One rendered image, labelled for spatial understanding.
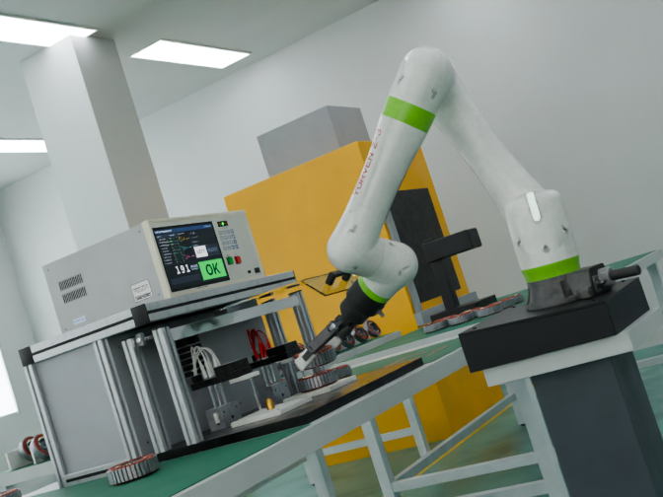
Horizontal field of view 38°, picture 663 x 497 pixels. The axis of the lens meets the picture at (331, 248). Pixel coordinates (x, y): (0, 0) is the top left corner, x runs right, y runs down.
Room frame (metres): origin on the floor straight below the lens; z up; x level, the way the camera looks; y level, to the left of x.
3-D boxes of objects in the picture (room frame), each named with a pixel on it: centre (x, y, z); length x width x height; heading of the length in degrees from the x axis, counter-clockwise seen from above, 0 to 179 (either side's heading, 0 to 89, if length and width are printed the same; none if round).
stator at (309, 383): (2.56, 0.14, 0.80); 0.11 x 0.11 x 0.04
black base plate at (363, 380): (2.47, 0.22, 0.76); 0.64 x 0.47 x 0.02; 151
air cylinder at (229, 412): (2.42, 0.39, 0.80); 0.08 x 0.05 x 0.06; 151
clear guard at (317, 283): (2.60, 0.13, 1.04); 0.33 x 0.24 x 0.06; 61
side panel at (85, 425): (2.37, 0.71, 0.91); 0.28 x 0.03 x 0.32; 61
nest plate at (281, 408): (2.35, 0.26, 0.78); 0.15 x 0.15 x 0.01; 61
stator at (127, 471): (2.09, 0.56, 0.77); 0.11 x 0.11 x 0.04
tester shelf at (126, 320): (2.61, 0.48, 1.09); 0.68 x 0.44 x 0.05; 151
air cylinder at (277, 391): (2.63, 0.27, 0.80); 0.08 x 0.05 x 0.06; 151
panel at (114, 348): (2.58, 0.43, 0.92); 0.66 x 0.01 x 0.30; 151
